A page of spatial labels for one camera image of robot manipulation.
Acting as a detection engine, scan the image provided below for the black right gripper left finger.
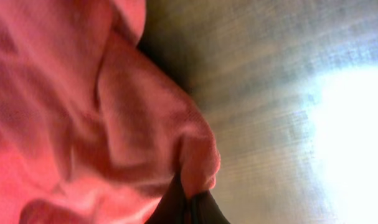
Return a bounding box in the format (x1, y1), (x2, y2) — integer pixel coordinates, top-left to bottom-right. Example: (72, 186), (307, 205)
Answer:
(145, 174), (187, 224)

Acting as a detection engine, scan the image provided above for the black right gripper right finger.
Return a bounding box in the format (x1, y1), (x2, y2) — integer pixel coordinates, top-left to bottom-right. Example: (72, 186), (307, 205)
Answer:
(190, 191), (230, 224)

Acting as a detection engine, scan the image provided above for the orange soccer t-shirt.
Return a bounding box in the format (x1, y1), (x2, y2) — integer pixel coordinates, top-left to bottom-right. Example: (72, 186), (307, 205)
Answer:
(0, 0), (220, 223)

